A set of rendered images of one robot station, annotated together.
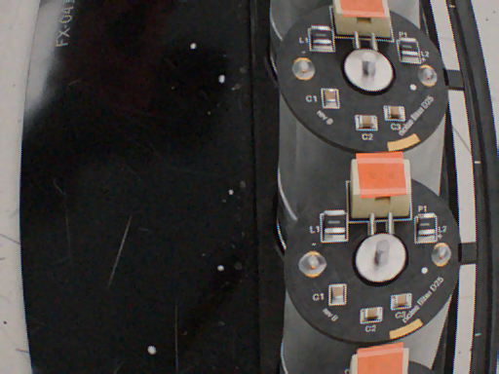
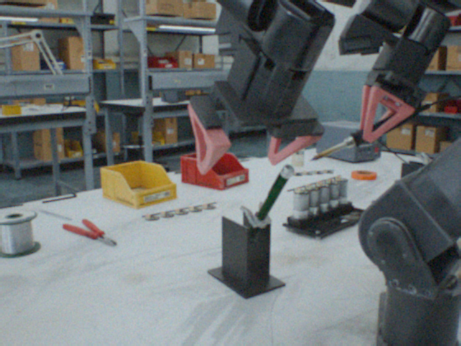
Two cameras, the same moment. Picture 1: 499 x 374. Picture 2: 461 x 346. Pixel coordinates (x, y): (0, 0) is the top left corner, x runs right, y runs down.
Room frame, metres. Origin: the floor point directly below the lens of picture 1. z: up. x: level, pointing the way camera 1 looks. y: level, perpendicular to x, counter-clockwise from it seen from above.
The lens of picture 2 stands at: (0.76, 0.41, 1.00)
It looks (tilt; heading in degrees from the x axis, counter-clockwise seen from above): 13 degrees down; 228
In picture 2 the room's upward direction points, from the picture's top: straight up
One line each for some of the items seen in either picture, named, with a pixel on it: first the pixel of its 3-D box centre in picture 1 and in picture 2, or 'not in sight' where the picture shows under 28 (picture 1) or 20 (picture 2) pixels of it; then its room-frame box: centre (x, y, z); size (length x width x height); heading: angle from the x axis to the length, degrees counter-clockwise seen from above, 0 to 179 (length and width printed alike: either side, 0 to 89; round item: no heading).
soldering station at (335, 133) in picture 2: not in sight; (348, 141); (-0.34, -0.30, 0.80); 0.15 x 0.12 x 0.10; 81
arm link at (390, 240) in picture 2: not in sight; (416, 245); (0.41, 0.26, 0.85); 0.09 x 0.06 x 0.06; 7
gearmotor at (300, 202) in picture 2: not in sight; (300, 206); (0.22, -0.01, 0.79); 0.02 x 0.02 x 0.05
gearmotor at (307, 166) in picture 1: (365, 158); (321, 199); (0.17, -0.02, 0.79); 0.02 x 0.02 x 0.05
